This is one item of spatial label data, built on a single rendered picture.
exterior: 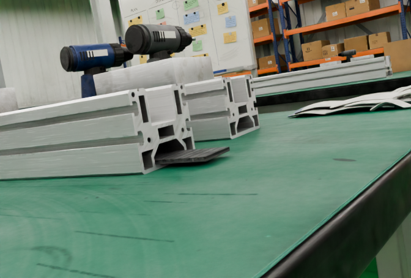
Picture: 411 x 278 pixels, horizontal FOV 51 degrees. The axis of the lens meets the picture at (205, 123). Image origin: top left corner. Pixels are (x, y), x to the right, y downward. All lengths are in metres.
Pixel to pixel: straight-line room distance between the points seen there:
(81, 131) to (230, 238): 0.29
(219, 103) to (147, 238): 0.37
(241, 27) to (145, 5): 1.14
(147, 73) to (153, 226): 0.41
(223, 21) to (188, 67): 3.10
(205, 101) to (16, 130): 0.24
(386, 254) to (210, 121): 0.31
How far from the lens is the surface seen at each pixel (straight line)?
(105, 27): 9.25
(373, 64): 1.87
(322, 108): 0.75
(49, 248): 0.27
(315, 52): 10.74
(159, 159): 0.45
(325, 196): 0.27
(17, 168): 0.58
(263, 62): 11.35
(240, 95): 0.65
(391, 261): 0.67
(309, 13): 11.79
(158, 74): 0.63
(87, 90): 1.01
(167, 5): 4.15
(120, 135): 0.44
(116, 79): 0.68
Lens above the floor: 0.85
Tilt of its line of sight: 5 degrees down
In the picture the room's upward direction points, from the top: 9 degrees counter-clockwise
